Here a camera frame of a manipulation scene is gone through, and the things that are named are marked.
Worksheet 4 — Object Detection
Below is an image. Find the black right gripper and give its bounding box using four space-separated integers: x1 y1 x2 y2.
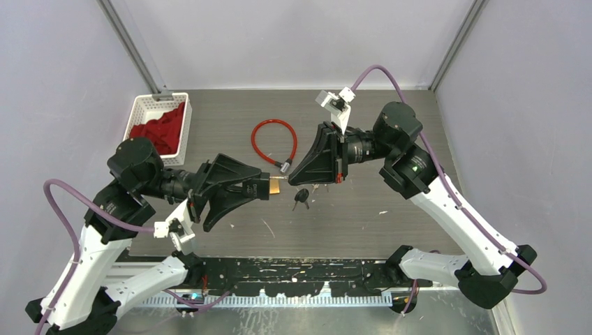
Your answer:
288 121 395 184

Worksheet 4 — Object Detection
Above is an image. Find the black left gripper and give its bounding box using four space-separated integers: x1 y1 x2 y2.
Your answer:
138 154 262 230

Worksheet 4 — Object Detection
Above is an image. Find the black-headed key bunch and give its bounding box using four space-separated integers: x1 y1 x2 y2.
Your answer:
292 184 321 211

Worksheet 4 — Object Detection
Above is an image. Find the brass padlock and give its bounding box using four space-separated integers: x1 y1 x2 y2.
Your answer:
269 175 288 195

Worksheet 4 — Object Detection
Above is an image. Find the black Kaijing padlock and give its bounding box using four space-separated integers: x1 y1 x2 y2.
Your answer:
242 172 270 201

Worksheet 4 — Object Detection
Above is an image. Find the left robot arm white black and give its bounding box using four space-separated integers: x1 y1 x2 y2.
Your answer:
25 137 271 334

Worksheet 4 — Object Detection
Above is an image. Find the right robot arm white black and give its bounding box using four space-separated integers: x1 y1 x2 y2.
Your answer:
288 101 537 309

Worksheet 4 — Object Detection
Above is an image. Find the red cloth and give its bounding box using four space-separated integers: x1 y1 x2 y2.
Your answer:
129 102 186 155

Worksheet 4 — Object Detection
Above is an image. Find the white plastic basket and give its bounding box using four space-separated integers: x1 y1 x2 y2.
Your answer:
123 92 193 166

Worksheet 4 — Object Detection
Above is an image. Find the red cable lock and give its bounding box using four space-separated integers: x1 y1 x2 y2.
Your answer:
250 119 299 174

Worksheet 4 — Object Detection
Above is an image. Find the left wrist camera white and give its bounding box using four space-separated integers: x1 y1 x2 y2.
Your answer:
153 199 198 255

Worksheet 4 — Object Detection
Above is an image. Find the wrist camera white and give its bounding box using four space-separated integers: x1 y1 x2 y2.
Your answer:
153 199 198 255
315 87 355 135

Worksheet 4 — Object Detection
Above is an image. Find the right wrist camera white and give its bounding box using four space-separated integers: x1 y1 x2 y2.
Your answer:
315 87 355 135

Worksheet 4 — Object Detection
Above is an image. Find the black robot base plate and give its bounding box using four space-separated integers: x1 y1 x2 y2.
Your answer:
178 257 412 297

